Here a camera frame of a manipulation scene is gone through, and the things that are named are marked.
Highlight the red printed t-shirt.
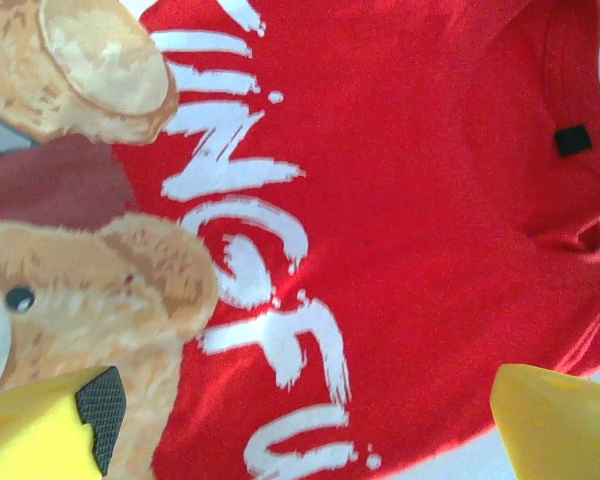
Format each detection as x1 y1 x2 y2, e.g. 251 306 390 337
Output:
0 0 600 480

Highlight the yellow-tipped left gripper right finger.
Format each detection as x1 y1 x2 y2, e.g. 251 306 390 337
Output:
489 363 600 480

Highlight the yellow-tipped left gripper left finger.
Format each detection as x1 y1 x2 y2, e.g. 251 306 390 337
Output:
0 365 129 480

